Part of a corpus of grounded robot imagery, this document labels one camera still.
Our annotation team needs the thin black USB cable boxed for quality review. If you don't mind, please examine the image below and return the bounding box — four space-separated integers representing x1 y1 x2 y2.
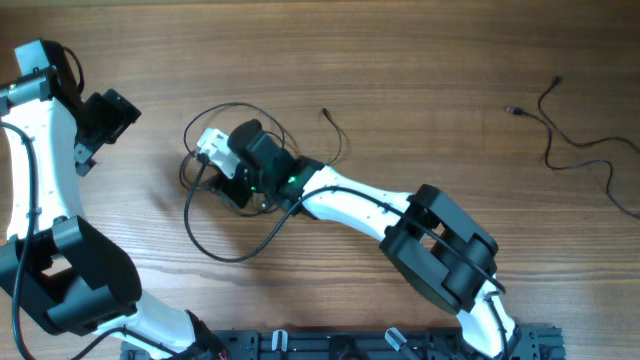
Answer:
178 102 344 218

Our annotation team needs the thick black USB-C cable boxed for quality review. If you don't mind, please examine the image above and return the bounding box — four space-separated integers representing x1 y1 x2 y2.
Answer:
505 74 640 220

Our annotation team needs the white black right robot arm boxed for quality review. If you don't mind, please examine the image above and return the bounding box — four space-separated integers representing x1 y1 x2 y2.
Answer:
197 119 515 358

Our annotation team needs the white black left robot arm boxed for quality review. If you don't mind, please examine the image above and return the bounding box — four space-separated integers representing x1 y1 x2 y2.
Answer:
1 39 227 359

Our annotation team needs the black left camera cable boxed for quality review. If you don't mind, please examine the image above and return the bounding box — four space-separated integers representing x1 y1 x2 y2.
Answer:
0 119 151 360

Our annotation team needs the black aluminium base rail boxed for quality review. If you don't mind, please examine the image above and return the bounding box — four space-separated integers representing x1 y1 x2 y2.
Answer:
119 327 566 360

